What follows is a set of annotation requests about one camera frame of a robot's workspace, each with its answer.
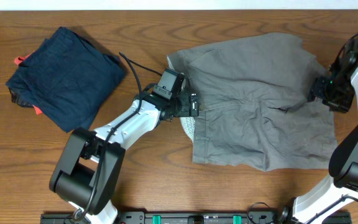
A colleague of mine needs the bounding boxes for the grey shorts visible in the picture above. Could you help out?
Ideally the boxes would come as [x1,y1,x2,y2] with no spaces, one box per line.
[167,33,337,171]

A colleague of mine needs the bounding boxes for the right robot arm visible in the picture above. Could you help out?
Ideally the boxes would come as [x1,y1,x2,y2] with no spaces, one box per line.
[278,34,358,223]

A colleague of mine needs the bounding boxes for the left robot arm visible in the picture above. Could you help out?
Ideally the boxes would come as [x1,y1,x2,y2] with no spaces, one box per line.
[41,68,199,223]

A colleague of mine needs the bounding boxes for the folded navy blue garment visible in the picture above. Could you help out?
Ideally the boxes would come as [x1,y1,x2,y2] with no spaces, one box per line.
[6,27,125,132]

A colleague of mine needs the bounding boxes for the folded red garment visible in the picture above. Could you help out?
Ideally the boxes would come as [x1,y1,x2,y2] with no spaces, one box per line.
[14,54,43,115]

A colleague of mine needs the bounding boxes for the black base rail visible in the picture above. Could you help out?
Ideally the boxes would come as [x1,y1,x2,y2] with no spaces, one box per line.
[40,208,352,224]

